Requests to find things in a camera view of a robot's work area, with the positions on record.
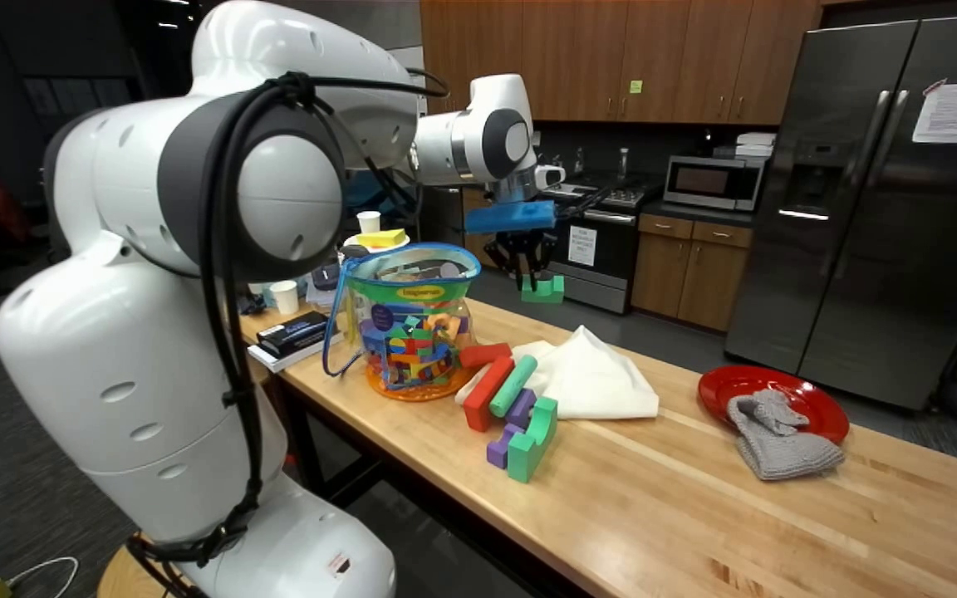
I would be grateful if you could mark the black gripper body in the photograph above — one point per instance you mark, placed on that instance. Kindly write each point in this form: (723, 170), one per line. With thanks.
(522, 246)

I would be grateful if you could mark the small green foam block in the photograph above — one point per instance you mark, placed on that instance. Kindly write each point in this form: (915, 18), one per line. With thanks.
(546, 293)

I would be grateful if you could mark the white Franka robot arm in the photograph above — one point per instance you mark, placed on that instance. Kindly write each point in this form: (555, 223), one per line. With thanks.
(113, 366)

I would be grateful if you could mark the teal long foam block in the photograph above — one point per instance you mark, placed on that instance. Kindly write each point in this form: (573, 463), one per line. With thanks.
(514, 388)

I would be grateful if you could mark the red foam block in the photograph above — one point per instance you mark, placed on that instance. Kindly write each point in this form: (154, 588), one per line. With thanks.
(484, 401)

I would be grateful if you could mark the green stepped foam block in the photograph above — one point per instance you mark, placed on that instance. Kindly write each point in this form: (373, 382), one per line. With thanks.
(533, 436)

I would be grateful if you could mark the purple foam block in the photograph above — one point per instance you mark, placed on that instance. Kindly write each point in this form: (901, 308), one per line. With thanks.
(497, 450)

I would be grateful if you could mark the white paper on stove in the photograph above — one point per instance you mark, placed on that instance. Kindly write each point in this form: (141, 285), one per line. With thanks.
(584, 246)

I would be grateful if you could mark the black kitchen stove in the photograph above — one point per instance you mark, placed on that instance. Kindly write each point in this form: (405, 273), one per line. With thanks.
(616, 277)

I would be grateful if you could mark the clear plastic toy bin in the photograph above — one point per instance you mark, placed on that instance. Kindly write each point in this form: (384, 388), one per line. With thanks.
(415, 334)

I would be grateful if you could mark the white folded cloth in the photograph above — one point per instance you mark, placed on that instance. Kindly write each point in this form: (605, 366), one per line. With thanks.
(600, 382)

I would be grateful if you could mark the yellow sponge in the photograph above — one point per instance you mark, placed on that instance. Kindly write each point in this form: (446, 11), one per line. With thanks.
(380, 242)

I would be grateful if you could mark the wooden lower kitchen cabinet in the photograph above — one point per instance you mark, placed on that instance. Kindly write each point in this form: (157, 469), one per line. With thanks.
(689, 271)

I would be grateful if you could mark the white cup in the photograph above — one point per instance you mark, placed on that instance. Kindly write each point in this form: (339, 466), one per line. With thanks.
(371, 221)

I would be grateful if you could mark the silver microwave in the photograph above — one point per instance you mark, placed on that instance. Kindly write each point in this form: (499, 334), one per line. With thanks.
(711, 183)

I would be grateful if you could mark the green sticker on cabinet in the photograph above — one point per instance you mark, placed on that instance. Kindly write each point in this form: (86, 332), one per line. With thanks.
(637, 83)

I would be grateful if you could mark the wooden upper kitchen cabinets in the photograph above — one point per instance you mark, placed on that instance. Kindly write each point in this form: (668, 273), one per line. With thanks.
(612, 51)

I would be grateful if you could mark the black book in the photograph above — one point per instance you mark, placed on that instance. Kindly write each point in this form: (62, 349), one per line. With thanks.
(292, 334)

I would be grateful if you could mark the white stacked containers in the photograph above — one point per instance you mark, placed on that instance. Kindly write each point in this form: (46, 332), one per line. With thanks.
(756, 145)

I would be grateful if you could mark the gray cloth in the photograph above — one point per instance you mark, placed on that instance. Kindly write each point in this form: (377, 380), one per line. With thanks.
(782, 442)

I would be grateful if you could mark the red plate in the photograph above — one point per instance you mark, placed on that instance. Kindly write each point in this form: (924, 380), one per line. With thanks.
(812, 404)

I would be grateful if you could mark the stainless steel fridge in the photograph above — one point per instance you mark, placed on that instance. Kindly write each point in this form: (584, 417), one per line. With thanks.
(867, 221)

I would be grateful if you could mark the small wrist camera box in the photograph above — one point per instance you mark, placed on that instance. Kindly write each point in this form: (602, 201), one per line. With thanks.
(550, 178)

